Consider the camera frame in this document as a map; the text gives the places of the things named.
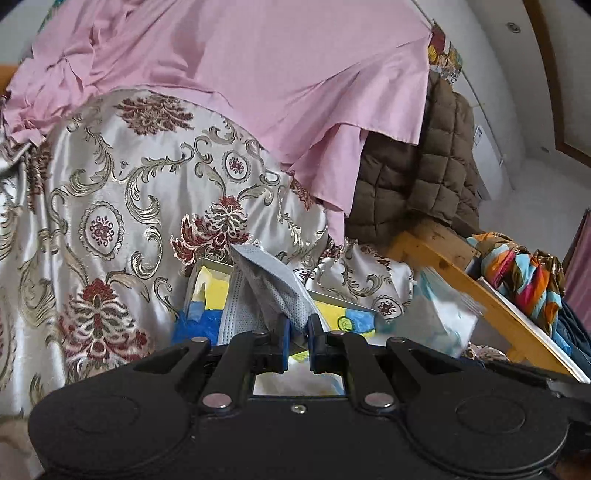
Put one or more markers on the grey face mask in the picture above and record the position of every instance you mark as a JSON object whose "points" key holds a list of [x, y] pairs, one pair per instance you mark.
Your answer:
{"points": [[268, 286]]}

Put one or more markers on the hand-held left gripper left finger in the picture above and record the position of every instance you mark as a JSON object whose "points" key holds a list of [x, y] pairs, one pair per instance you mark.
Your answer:
{"points": [[285, 330]]}

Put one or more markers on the brown quilted jacket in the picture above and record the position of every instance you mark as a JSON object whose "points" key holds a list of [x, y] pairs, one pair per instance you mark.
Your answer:
{"points": [[415, 184]]}

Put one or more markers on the floral satin blanket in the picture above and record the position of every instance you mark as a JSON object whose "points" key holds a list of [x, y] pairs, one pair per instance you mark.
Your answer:
{"points": [[115, 230]]}

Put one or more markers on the pink curtain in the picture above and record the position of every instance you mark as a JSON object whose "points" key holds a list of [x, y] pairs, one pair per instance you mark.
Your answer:
{"points": [[579, 267]]}

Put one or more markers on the dark blue clothes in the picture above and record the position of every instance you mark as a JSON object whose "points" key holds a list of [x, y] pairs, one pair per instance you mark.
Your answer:
{"points": [[575, 337]]}

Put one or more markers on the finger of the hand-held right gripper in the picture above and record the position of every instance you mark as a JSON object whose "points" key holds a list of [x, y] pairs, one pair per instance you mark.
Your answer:
{"points": [[517, 369]]}

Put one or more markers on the floral printed cloth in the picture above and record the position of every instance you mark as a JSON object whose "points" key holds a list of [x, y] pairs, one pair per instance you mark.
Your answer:
{"points": [[445, 53]]}

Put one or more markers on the pink bed sheet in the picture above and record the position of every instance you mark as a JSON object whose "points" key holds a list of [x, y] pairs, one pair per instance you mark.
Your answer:
{"points": [[254, 74]]}

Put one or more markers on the wooden bed frame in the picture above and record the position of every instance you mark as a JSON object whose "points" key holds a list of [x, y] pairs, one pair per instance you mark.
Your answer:
{"points": [[443, 263]]}

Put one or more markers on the white air conditioner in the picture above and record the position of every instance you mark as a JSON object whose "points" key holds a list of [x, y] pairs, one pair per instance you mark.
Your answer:
{"points": [[491, 161]]}

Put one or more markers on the colourful striped cloth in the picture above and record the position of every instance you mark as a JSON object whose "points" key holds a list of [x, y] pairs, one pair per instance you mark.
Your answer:
{"points": [[521, 277]]}

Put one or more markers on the wooden ceiling trim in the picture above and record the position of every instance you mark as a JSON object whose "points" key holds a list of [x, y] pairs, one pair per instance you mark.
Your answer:
{"points": [[549, 69]]}

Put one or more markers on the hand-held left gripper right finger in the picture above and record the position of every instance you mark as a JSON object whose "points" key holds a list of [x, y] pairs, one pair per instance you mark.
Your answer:
{"points": [[315, 332]]}

